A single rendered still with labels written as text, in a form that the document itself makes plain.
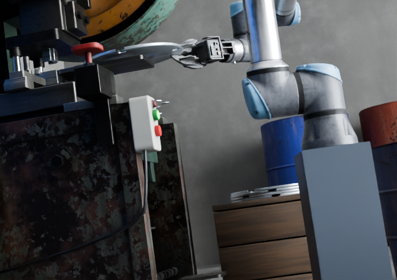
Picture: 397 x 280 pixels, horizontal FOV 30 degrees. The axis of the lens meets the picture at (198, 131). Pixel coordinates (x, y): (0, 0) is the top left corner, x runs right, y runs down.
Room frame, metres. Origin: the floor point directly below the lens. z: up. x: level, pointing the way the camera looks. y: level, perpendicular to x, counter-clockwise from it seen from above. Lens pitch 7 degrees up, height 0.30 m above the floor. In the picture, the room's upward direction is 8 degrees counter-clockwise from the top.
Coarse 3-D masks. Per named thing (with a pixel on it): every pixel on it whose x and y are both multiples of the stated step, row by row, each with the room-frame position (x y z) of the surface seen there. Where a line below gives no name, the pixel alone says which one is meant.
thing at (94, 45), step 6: (96, 42) 1.72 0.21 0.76; (72, 48) 1.73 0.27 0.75; (78, 48) 1.72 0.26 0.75; (84, 48) 1.72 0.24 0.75; (90, 48) 1.72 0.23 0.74; (96, 48) 1.73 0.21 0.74; (102, 48) 1.75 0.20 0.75; (78, 54) 1.76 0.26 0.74; (84, 54) 1.74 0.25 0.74; (90, 54) 1.74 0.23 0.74; (90, 60) 1.74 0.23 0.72
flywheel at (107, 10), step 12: (96, 0) 2.46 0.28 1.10; (108, 0) 2.45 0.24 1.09; (120, 0) 2.45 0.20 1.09; (132, 0) 2.40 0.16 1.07; (144, 0) 2.40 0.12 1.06; (96, 12) 2.46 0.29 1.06; (108, 12) 2.42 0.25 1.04; (120, 12) 2.41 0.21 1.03; (132, 12) 2.40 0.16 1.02; (144, 12) 2.47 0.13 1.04; (96, 24) 2.43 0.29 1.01; (108, 24) 2.42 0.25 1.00; (120, 24) 2.43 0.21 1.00; (84, 36) 2.44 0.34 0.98; (96, 36) 2.45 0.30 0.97; (108, 36) 2.48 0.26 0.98
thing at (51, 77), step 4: (44, 72) 2.04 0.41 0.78; (48, 72) 2.03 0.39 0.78; (52, 72) 2.03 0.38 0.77; (56, 72) 2.03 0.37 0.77; (40, 76) 2.04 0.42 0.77; (44, 76) 2.04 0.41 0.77; (48, 76) 2.03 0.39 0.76; (52, 76) 2.03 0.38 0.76; (56, 76) 2.03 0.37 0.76; (60, 76) 2.06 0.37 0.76; (48, 80) 2.03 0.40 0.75; (52, 80) 2.03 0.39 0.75; (56, 80) 2.03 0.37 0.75; (60, 80) 2.05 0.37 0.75; (64, 80) 2.09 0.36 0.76; (68, 80) 2.12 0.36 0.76; (72, 80) 2.15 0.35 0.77; (48, 84) 2.04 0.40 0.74
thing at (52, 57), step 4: (48, 48) 2.09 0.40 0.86; (52, 48) 2.10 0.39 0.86; (44, 52) 2.09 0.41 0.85; (48, 52) 2.09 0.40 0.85; (52, 52) 2.10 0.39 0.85; (56, 52) 2.11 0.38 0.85; (44, 56) 2.09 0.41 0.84; (48, 56) 2.09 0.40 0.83; (52, 56) 2.10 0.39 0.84; (56, 56) 2.11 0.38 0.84; (44, 60) 2.09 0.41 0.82; (48, 60) 2.09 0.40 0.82; (52, 60) 2.10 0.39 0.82; (56, 60) 2.11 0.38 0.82
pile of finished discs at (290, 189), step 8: (288, 184) 2.33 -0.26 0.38; (296, 184) 2.34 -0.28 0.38; (240, 192) 2.38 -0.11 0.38; (248, 192) 2.36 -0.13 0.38; (256, 192) 2.34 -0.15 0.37; (264, 192) 2.33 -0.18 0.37; (272, 192) 2.32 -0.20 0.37; (280, 192) 2.32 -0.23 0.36; (288, 192) 2.33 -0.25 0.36; (296, 192) 2.33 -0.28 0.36; (232, 200) 2.44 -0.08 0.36; (240, 200) 2.38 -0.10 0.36; (248, 200) 2.36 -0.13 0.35
